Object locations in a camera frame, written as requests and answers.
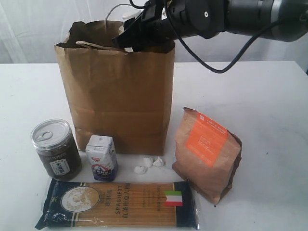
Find small yellow spice bottle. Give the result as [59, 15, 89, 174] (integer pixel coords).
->
[118, 11, 138, 34]

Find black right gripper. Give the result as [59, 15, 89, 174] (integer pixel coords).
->
[112, 0, 229, 51]

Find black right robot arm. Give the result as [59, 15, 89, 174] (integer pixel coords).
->
[112, 0, 308, 49]

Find brown paper shopping bag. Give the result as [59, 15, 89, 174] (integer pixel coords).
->
[54, 21, 175, 155]

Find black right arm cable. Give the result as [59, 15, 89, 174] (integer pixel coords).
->
[128, 0, 308, 74]

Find spaghetti package dark blue ends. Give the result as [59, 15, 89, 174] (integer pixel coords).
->
[35, 180, 198, 230]

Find dark tea can silver lid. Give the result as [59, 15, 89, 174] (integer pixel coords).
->
[31, 119, 82, 181]

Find brown pouch orange label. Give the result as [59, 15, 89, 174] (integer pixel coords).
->
[172, 107, 242, 205]

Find small blue white milk carton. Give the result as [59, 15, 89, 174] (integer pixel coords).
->
[86, 135, 118, 182]

